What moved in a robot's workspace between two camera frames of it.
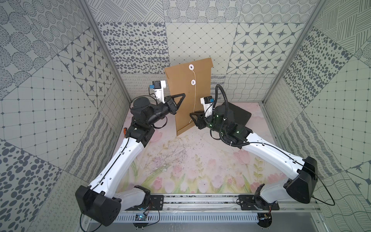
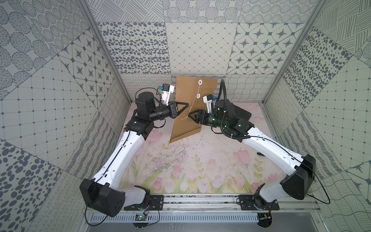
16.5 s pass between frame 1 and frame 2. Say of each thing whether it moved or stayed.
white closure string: moved
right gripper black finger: stayed
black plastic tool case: stayed
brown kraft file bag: moved
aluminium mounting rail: stayed
